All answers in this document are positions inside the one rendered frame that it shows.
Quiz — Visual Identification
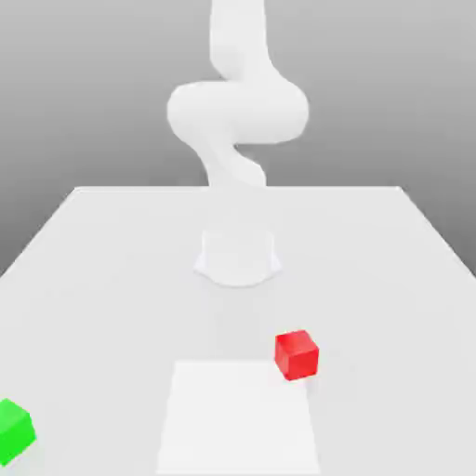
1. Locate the small red cube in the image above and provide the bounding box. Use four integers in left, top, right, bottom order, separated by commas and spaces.
273, 329, 321, 382

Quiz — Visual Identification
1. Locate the small green cube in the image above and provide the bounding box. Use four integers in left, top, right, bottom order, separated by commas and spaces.
0, 397, 37, 469

